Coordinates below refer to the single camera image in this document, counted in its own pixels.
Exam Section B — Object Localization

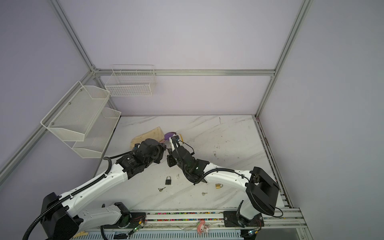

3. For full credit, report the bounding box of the black padlock silver shackle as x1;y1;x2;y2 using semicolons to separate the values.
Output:
167;155;178;168

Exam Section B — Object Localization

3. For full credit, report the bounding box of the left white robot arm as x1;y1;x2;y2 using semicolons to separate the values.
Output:
23;139;167;240

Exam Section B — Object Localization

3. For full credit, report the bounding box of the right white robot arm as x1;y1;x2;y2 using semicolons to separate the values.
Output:
167;135;284;228

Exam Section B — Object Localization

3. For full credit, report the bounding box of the black padlock near centre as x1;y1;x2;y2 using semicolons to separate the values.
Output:
165;176;172;186

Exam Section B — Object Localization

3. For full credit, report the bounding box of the pink toy figure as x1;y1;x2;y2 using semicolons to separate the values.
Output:
197;220;209;235

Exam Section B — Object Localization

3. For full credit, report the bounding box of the white mesh two-tier shelf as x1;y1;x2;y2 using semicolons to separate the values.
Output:
41;82;121;159

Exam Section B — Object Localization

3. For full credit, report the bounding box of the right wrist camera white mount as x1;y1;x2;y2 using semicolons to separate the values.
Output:
170;134;183;150

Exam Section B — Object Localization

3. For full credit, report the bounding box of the purple trowel pink handle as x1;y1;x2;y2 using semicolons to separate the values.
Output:
160;132;178;143

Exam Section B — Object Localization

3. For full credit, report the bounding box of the white wire basket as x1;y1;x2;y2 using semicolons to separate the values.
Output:
105;65;157;97

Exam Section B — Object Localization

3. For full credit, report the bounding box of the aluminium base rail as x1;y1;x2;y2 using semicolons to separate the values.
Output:
76;209;313;240

